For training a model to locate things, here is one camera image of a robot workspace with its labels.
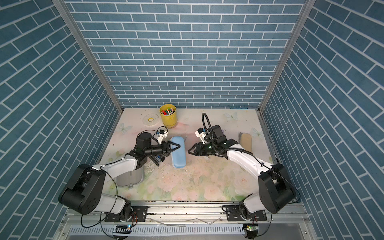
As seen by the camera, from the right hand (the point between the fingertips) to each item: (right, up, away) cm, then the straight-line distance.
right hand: (192, 153), depth 80 cm
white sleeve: (-8, -1, -1) cm, 8 cm away
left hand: (-6, +2, 0) cm, 6 cm away
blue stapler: (-21, -6, +11) cm, 25 cm away
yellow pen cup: (-17, +23, +21) cm, 36 cm away
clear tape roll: (-34, +19, +35) cm, 53 cm away
